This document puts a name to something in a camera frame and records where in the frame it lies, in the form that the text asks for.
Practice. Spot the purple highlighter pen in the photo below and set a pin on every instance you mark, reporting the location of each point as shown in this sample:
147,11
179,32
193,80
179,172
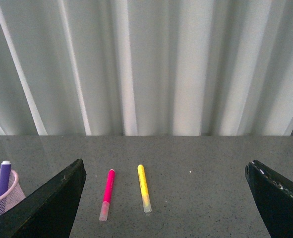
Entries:
5,170

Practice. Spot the white pleated curtain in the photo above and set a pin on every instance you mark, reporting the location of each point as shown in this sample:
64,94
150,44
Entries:
146,67

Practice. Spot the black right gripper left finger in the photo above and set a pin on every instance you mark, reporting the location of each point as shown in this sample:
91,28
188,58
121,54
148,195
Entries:
50,211

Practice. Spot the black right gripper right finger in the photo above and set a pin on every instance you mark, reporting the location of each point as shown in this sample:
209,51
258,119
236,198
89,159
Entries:
273,196

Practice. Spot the pink highlighter pen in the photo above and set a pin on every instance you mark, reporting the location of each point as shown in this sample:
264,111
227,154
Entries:
107,196

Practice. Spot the yellow highlighter pen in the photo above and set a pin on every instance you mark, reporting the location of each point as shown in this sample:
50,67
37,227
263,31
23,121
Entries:
144,189

